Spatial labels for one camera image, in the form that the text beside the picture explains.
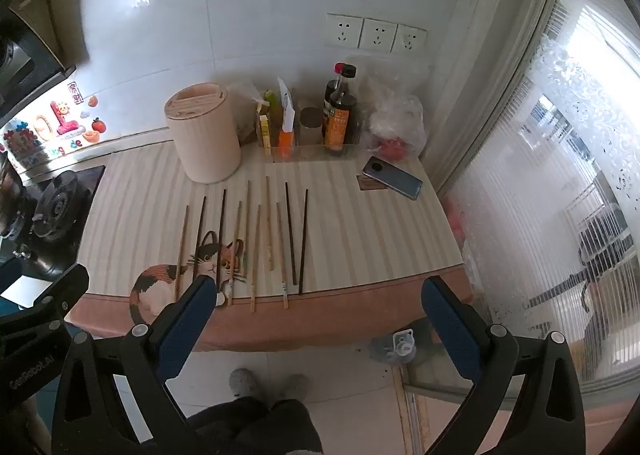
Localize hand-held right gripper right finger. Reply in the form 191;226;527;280
421;275;587;455

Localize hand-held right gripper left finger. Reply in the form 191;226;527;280
50;274;221;455

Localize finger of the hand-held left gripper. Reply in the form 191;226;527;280
30;263;90;325

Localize dark wooden chopstick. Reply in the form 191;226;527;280
299;188;309;295
285;182;298;285
217;189;227;287
192;196;207;282

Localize banded light wooden chopstick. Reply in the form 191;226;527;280
276;202;289;310

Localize cream cylindrical utensil holder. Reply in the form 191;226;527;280
164;83;242;184

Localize black gas stove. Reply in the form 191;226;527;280
0;155;107;286

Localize white paper sheet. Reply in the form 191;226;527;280
0;275;57;309

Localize clear water bottle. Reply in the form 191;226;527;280
370;327;418;366

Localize grey slipper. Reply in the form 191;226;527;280
229;367;262;399
279;374;311;402

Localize black stove burner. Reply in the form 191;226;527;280
34;170;93;239

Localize person's legs in dark trousers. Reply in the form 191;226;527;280
184;396;324;455

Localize striped table mat cat print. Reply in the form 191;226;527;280
65;139;474;353

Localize blue-grey smartphone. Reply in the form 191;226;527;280
362;156;423;201

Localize red item in bag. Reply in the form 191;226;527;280
377;138;410;162

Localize yellow box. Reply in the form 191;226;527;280
256;102;274;159

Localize orange and white packet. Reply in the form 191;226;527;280
277;77;297;159

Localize brownish plastic bag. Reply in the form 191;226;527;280
232;80;266;146

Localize frosted glass sliding door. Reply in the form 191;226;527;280
436;0;640;416

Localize clear plastic bag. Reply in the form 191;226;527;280
356;58;432;162

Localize range hood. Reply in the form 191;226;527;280
0;0;77;122

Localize soy sauce bottle red cap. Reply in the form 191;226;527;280
324;63;360;157

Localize grey can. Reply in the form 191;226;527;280
299;107;324;147

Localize group of colourful wall stickers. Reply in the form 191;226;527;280
0;80;109;172

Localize white wall socket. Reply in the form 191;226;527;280
360;18;399;54
392;24;429;55
325;12;364;50

